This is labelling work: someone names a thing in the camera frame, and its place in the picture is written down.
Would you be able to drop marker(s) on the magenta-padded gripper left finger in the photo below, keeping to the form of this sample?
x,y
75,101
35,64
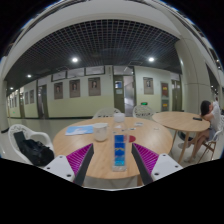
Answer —
x,y
78,159

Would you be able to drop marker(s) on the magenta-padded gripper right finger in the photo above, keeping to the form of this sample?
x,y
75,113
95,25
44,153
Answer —
x,y
148,159

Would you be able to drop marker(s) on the clear blue-labelled water bottle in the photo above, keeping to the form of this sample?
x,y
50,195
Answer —
x,y
119,150

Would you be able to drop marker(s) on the flat round red coaster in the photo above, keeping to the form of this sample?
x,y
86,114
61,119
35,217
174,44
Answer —
x,y
132,138

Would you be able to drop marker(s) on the blue and white booklet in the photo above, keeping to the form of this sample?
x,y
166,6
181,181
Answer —
x,y
79,130

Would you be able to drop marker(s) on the clear plastic wrapper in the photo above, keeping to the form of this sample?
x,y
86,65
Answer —
x,y
156,128

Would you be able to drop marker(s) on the white ceramic mug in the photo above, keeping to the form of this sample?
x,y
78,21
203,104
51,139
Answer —
x,y
100,132

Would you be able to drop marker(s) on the small printed card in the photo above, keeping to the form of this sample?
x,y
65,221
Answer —
x,y
138,124

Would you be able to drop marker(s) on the black bag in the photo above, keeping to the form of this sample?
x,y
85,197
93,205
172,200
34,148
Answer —
x,y
35,151

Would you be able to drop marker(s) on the white lattice-back chair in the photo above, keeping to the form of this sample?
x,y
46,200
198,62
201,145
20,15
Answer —
x,y
144,111
106,112

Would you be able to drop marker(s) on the round wooden table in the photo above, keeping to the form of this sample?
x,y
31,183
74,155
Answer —
x,y
180,120

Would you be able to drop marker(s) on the white plastic armchair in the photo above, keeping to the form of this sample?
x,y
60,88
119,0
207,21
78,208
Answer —
x,y
31,135

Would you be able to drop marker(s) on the green exit sign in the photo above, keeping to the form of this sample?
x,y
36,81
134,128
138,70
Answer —
x,y
144,103

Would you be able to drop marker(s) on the black phone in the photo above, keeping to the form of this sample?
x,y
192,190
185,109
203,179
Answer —
x,y
197,118

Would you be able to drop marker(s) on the white folding chair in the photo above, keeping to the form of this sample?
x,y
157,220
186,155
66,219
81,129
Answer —
x,y
213,141

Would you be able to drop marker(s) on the open green-framed door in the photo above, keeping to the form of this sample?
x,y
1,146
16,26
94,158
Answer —
x,y
118,96

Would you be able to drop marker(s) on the person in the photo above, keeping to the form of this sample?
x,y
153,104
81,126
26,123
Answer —
x,y
215,116

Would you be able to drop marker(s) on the round ceiling lights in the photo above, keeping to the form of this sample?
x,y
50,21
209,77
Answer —
x,y
75,60

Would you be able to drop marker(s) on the red wall poster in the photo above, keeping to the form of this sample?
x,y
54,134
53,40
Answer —
x,y
165,90

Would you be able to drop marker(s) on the framed wall portraits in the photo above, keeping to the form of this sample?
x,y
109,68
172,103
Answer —
x,y
94,86

